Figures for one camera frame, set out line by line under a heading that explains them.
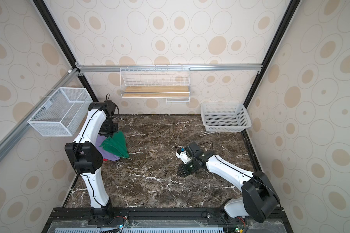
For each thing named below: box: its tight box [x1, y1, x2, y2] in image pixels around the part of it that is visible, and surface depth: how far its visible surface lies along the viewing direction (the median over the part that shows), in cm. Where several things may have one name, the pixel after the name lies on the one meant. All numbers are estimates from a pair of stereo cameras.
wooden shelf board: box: [122, 85, 190, 98], surface depth 101 cm
